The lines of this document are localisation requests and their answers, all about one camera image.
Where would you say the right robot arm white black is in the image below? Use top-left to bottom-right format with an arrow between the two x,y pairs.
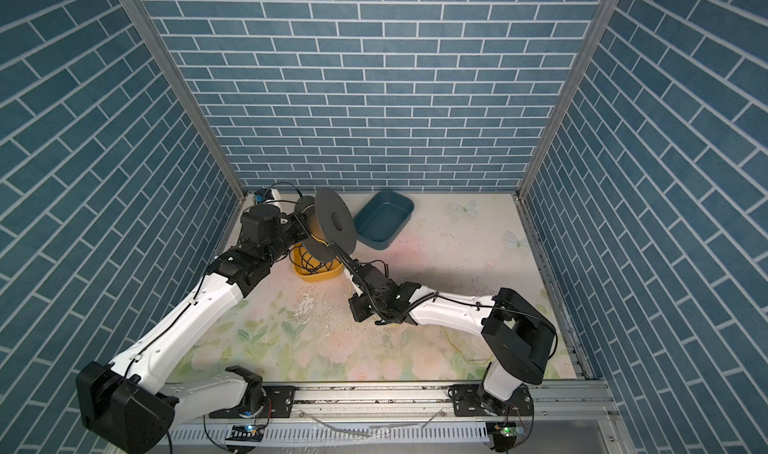
345,261 -> 558,415

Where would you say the black cable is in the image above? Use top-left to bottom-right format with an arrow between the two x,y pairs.
290,243 -> 337,275

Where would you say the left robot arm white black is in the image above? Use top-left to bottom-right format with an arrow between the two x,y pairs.
76,196 -> 315,453

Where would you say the yellow plastic bin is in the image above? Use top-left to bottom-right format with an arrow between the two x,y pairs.
289,214 -> 343,283

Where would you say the grey cable spool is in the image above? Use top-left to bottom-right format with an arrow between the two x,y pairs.
294,188 -> 357,263

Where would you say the white slotted cable duct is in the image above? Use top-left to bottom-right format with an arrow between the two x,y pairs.
171,422 -> 490,447

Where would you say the green circuit board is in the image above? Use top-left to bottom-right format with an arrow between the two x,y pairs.
226,424 -> 266,443
490,423 -> 526,438

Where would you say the right green circuit board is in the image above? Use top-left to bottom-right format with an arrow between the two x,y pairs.
490,423 -> 526,438

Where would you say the left green circuit board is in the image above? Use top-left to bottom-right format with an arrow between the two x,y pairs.
226,424 -> 266,443

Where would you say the teal plastic bin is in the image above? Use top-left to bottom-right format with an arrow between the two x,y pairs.
354,190 -> 415,250

